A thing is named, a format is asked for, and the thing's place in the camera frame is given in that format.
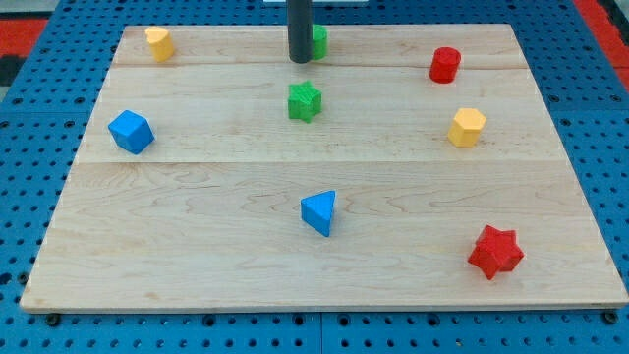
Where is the blue triangle block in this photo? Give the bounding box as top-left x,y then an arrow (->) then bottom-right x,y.
301,191 -> 336,237

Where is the green star block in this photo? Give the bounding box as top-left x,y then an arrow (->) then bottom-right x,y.
287,81 -> 322,123

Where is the light wooden board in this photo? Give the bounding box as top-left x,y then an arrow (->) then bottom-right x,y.
21,24 -> 628,314

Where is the green cylinder block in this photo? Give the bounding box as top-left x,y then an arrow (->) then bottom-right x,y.
313,24 -> 328,60

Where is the yellow hexagon block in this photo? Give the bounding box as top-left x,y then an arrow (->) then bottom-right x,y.
447,108 -> 486,148

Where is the red cylinder block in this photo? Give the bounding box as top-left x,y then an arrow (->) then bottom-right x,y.
429,46 -> 462,84

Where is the blue cube block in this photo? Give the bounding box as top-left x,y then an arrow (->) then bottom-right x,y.
107,110 -> 154,154

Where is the red star block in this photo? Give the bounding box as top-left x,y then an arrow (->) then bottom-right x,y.
468,225 -> 525,280

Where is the yellow heart block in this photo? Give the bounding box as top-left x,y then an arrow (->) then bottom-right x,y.
144,26 -> 175,62

